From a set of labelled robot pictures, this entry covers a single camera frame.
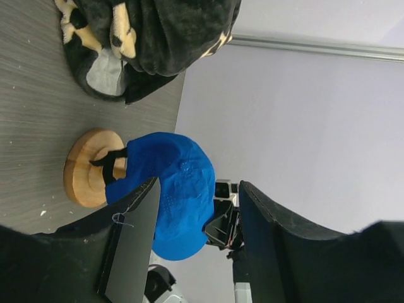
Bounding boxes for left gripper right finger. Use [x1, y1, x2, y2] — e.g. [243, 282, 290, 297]
[239, 181, 403, 302]

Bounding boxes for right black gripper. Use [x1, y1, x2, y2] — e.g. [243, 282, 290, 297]
[204, 199, 244, 251]

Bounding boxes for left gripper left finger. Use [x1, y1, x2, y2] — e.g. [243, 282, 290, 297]
[1, 177, 160, 302]

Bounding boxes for blue cap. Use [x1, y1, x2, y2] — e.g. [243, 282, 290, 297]
[91, 132, 216, 261]

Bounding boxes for wooden hat stand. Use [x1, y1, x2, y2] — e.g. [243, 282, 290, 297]
[63, 128, 124, 208]

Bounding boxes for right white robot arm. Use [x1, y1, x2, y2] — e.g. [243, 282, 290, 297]
[144, 199, 253, 302]

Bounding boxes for black patterned plush blanket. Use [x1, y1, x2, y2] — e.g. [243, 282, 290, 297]
[56, 0, 241, 104]

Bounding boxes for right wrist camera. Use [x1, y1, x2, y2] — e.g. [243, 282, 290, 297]
[214, 179, 239, 207]

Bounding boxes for right aluminium frame post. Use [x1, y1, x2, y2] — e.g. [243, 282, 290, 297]
[230, 35, 403, 63]

